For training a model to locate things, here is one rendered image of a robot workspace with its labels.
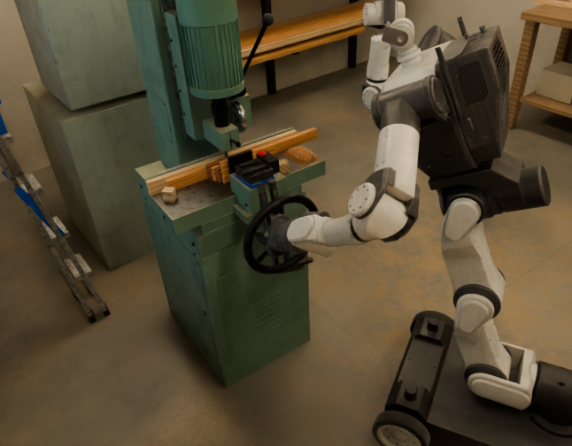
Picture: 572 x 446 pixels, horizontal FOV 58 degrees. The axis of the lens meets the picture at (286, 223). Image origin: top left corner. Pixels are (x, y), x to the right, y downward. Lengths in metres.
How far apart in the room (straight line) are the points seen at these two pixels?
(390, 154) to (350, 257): 1.75
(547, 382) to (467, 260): 0.54
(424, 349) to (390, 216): 1.14
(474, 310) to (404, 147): 0.74
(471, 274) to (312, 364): 0.91
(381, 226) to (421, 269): 1.72
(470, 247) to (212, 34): 0.97
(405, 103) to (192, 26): 0.69
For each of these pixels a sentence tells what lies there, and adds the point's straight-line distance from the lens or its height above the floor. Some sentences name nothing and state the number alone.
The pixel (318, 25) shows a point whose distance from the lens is 4.54.
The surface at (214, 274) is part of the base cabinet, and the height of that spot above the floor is 0.62.
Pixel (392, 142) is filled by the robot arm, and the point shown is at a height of 1.29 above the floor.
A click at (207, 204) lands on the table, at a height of 0.90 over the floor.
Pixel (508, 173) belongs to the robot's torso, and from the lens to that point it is 1.50.
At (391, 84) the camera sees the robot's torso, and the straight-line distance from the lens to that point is 1.37.
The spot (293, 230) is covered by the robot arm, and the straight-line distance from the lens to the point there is 1.28.
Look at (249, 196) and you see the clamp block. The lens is 1.61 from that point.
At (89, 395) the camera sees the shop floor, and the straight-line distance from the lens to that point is 2.42.
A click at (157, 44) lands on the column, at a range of 1.81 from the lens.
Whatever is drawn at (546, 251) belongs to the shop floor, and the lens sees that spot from 3.10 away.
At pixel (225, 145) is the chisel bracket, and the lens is 1.75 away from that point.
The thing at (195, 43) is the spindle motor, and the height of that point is 1.37.
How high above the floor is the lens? 1.81
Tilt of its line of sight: 36 degrees down
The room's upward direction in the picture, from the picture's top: 3 degrees counter-clockwise
